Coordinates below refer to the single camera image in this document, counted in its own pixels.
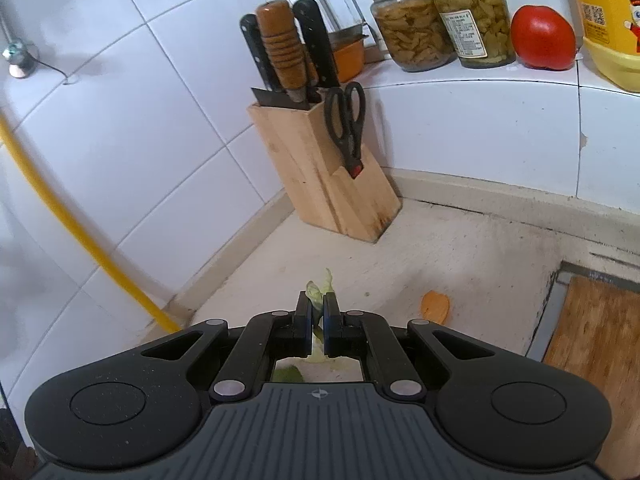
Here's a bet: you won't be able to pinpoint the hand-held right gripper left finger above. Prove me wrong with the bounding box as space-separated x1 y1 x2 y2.
135 291 316 402

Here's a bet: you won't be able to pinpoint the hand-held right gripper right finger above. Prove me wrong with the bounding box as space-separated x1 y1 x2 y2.
322 294 506 402

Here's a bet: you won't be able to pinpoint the small napa cabbage piece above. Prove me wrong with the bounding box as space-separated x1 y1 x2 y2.
300 268 336 365

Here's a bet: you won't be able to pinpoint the orange peel piece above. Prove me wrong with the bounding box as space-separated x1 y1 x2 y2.
421 290 451 325

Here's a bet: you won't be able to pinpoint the wooden knife block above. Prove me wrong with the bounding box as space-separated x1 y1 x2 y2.
248 87 402 245

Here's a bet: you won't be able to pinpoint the yellow pipe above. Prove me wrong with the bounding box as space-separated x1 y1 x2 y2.
0 110 184 335

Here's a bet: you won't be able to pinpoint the black kitchen scissors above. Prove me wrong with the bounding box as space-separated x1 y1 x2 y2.
324 81 367 180

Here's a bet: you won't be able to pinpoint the orange pot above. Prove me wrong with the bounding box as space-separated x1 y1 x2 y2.
327 22 370 85

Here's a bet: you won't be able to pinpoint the wooden cutting board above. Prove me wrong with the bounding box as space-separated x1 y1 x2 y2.
542 275 640 462

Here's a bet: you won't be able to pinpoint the black-lidded pickle jar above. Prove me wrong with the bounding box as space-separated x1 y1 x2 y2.
370 0 457 73

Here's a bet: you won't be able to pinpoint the orange-lidded pickle jar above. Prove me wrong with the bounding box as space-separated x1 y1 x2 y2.
427 0 517 70

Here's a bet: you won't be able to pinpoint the red tomato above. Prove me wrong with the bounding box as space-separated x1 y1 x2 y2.
510 5 578 71

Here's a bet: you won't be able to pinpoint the yellow oil bottle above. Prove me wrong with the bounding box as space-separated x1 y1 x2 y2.
564 0 640 94

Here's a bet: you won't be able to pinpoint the black-handled kitchen knife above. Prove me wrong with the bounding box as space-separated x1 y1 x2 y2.
292 0 341 92
240 13 291 110

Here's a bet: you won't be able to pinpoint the wooden-handled knife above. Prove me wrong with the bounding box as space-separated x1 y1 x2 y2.
256 0 311 111

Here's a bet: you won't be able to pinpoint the metal wall fitting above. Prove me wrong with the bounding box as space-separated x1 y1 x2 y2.
2 39 71 86

